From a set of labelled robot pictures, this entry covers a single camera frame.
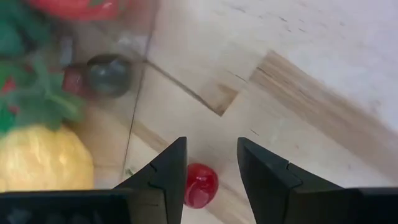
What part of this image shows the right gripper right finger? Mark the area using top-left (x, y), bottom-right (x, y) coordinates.
top-left (236, 136), bottom-right (354, 224)

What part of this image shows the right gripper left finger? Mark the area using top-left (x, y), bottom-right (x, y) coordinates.
top-left (113, 136), bottom-right (188, 224)

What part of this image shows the clear plastic container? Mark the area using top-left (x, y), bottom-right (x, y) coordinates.
top-left (0, 0), bottom-right (162, 190)

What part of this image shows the yellow toy pepper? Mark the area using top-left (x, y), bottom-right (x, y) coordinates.
top-left (0, 124), bottom-right (96, 192)

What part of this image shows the red toy strawberry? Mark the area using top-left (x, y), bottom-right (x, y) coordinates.
top-left (0, 55), bottom-right (86, 131)

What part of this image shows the red toy tomato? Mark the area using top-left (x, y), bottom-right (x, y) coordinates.
top-left (26, 0), bottom-right (131, 21)

